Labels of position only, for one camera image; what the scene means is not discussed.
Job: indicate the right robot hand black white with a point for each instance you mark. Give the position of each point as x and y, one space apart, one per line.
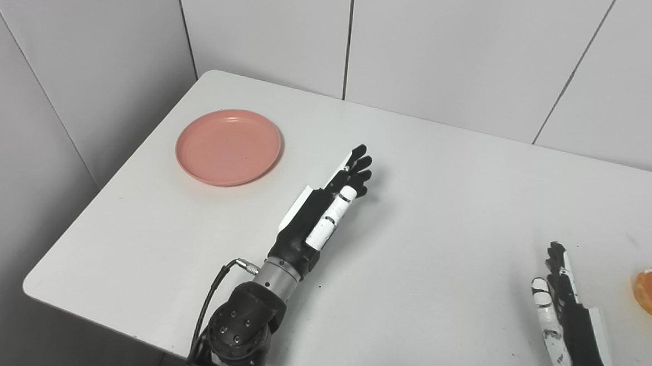
575 330

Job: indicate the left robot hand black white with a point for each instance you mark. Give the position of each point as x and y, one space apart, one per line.
318 221

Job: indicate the pink round plate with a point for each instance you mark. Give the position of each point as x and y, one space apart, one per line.
228 147

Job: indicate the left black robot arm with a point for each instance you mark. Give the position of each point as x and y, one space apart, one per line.
246 324

